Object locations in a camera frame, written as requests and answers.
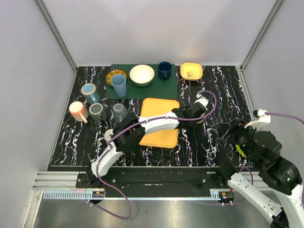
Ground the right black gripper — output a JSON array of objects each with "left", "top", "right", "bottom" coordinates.
[{"left": 214, "top": 116, "right": 262, "bottom": 167}]

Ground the navy blue mug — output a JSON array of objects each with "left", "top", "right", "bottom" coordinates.
[{"left": 158, "top": 61, "right": 172, "bottom": 80}]

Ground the grey white-inside mug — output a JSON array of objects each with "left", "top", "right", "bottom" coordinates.
[{"left": 112, "top": 103, "right": 128, "bottom": 123}]

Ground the light blue plastic cup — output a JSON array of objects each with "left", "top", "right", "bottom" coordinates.
[{"left": 111, "top": 74, "right": 127, "bottom": 97}]

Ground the dark grey mug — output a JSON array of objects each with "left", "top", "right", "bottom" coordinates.
[{"left": 89, "top": 103, "right": 107, "bottom": 124}]

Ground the blue butterfly mug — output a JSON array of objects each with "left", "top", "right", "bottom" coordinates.
[{"left": 81, "top": 83, "right": 100, "bottom": 105}]

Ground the pink mug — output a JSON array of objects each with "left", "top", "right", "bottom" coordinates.
[{"left": 69, "top": 101, "right": 89, "bottom": 124}]

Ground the light blue mug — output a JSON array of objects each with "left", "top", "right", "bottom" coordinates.
[{"left": 104, "top": 129, "right": 113, "bottom": 142}]

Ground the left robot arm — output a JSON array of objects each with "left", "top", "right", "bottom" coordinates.
[{"left": 85, "top": 98, "right": 209, "bottom": 188}]

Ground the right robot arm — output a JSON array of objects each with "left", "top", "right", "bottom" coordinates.
[{"left": 215, "top": 118, "right": 304, "bottom": 228}]

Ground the lime green plate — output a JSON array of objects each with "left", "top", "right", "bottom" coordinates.
[{"left": 235, "top": 145, "right": 247, "bottom": 158}]

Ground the yellow square bowl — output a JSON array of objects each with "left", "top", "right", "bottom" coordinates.
[{"left": 180, "top": 63, "right": 203, "bottom": 81}]

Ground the dark green mat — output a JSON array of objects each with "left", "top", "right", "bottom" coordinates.
[{"left": 106, "top": 64, "right": 178, "bottom": 100}]

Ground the yellow plastic tray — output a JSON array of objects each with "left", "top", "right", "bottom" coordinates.
[{"left": 139, "top": 98, "right": 180, "bottom": 149}]

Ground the white bowl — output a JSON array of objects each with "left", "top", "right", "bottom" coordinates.
[{"left": 129, "top": 65, "right": 155, "bottom": 87}]

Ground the yellow patterned saucer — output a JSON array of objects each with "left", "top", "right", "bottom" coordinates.
[{"left": 105, "top": 69, "right": 127, "bottom": 86}]

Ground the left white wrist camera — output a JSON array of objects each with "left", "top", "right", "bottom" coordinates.
[{"left": 194, "top": 94, "right": 209, "bottom": 110}]

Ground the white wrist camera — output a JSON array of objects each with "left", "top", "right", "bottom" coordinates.
[
  {"left": 244, "top": 109, "right": 271, "bottom": 129},
  {"left": 194, "top": 94, "right": 209, "bottom": 110}
]

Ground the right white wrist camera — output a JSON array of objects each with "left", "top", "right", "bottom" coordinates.
[{"left": 244, "top": 109, "right": 271, "bottom": 129}]

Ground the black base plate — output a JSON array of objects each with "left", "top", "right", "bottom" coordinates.
[{"left": 76, "top": 166, "right": 245, "bottom": 199}]

